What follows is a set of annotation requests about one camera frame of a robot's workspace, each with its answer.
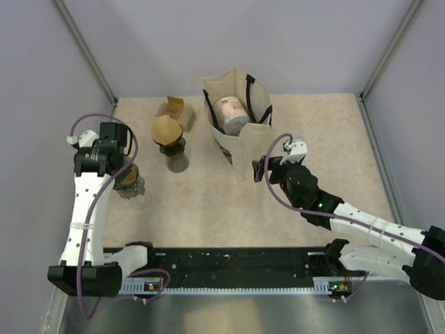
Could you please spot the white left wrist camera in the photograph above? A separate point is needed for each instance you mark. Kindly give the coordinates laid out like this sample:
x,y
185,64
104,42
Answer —
x,y
86,139

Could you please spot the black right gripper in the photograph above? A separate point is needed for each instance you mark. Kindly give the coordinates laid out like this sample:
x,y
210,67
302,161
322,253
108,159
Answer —
x,y
274,166

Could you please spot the pink wrapped paper roll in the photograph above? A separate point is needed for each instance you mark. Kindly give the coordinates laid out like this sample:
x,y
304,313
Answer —
x,y
231,115

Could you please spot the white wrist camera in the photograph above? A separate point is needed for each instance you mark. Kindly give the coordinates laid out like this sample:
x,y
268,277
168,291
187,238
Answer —
x,y
86,139
296,150

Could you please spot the brown cardboard box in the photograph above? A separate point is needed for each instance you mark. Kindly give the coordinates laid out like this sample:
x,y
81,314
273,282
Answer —
x,y
178,110

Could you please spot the cream floral canvas tote bag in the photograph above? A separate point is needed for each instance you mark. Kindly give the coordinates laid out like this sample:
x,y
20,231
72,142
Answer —
x,y
255,138

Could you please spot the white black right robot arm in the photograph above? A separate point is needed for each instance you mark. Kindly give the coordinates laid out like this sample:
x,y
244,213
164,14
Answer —
x,y
413,255

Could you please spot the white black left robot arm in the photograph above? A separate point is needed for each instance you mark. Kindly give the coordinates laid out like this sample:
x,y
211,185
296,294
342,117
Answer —
x,y
84,268

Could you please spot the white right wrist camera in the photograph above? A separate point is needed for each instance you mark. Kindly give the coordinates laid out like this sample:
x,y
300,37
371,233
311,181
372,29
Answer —
x,y
296,150

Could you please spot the grey glass server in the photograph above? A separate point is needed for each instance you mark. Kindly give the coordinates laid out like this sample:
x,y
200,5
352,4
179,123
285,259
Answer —
x,y
178,163

